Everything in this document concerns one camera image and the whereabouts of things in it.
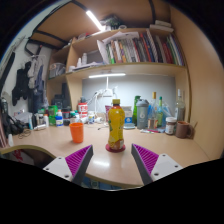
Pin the blue and white box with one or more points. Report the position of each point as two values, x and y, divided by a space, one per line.
129 116

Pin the brown jar with white lid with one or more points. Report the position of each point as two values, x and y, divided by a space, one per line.
170 126

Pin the dark jar with black lid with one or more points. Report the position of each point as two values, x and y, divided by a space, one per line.
66 116

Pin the white bar desk lamp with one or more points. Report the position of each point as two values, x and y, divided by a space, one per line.
106 75

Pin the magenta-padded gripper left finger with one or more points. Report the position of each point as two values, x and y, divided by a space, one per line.
58 166

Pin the wooden shelf unit with books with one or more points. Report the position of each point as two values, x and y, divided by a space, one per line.
143 50

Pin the small green glass bottle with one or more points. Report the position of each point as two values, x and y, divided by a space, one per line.
160 113

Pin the orange plastic cup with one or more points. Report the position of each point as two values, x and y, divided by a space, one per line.
77 133

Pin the white squeeze tube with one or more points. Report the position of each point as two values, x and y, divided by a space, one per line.
150 131

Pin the green canister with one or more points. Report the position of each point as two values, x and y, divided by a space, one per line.
52 115

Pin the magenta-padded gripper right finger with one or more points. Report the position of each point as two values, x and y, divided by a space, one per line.
163 165

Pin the white pill bottle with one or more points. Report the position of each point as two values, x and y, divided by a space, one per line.
91 118

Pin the hanging dark clothes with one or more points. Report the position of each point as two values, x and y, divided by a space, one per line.
23 83

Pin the yellow drink bottle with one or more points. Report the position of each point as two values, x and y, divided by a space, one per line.
116 126

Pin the ceiling tube light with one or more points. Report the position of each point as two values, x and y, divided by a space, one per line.
94 20

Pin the brown mug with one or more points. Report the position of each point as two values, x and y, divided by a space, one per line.
182 130

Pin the white bottle with blue label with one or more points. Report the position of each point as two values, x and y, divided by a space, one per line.
59 120

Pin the clear bottle with yellow cap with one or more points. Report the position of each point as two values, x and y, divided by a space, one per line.
153 113

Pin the grey shaker bottle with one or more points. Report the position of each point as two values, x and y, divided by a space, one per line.
142 115

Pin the red and white canister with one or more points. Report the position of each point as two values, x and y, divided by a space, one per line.
83 109

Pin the tall clear glass bottle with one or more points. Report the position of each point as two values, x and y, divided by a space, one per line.
180 108

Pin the pink packet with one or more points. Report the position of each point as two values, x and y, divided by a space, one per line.
107 111

